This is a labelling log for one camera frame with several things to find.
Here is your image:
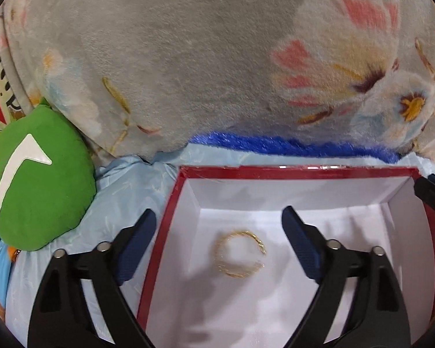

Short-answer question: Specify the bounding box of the red box with strap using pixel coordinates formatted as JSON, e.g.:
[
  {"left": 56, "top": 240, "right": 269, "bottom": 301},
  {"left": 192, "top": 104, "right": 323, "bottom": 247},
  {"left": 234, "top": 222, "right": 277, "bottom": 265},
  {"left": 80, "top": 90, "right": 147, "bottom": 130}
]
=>
[{"left": 137, "top": 166, "right": 435, "bottom": 347}]

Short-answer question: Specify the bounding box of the gold chain bangle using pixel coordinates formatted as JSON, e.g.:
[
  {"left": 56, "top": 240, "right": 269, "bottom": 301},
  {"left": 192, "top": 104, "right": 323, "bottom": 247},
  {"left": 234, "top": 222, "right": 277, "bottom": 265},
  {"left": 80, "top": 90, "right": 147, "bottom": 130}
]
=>
[{"left": 211, "top": 230, "right": 267, "bottom": 279}]

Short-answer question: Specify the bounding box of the green round plush cushion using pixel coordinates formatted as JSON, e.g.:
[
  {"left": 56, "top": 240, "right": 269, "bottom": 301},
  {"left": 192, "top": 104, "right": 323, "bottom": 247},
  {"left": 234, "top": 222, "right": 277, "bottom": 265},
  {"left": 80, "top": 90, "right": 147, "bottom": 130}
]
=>
[{"left": 0, "top": 104, "right": 96, "bottom": 251}]

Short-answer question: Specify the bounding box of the light blue bedsheet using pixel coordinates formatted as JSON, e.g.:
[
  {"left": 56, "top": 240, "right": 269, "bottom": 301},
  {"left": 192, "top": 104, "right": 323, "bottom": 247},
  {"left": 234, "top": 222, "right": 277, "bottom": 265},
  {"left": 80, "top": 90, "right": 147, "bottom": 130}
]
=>
[{"left": 5, "top": 142, "right": 435, "bottom": 348}]

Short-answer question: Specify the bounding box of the grey floral blanket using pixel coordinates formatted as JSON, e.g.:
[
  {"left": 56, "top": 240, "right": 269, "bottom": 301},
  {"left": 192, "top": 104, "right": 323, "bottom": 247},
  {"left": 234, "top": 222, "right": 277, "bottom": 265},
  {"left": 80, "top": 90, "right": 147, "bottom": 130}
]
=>
[{"left": 0, "top": 0, "right": 435, "bottom": 164}]

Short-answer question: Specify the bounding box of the blue fuzzy fabric edge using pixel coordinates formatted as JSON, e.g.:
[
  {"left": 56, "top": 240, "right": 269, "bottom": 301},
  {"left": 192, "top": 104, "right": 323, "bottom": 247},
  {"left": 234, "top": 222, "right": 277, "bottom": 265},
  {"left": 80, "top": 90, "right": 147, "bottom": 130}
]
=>
[{"left": 189, "top": 132, "right": 401, "bottom": 164}]

